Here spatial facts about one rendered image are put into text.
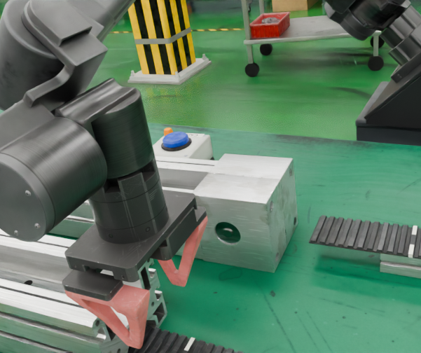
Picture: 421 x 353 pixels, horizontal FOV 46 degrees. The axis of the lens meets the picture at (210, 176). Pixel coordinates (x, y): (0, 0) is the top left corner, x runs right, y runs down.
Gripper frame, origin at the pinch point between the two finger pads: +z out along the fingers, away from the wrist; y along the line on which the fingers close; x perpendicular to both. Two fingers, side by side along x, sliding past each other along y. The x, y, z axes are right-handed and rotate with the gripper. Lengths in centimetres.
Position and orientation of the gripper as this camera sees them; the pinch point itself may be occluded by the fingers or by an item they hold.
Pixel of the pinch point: (156, 306)
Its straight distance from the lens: 46.0
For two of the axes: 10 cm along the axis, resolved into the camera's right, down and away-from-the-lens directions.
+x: 8.9, 0.9, -4.5
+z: 1.5, 8.7, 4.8
